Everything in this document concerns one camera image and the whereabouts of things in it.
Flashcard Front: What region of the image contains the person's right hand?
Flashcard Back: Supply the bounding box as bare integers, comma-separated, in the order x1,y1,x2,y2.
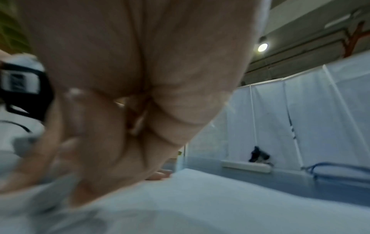
0,0,273,207

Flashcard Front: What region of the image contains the white cloth sheet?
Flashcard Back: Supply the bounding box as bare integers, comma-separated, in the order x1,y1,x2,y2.
0,135,370,234

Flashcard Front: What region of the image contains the round ceiling lamp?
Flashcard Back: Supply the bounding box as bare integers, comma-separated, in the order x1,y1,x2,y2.
257,36,269,52

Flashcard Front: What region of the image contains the black plug adapter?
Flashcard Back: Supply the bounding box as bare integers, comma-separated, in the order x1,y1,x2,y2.
249,146,272,163

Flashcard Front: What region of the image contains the white power strip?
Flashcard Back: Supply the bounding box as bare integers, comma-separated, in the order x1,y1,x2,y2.
221,160,274,173

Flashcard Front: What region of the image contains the white partition curtain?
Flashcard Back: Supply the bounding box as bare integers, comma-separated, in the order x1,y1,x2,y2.
185,49,370,175

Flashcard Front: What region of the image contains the thin black cable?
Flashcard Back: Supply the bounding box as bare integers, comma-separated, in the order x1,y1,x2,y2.
0,120,33,134

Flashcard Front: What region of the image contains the red-brown pipe bracket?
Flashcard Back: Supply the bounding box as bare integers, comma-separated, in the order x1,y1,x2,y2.
342,20,367,58

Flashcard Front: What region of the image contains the blue cable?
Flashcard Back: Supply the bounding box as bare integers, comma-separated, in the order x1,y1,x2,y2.
301,162,370,183

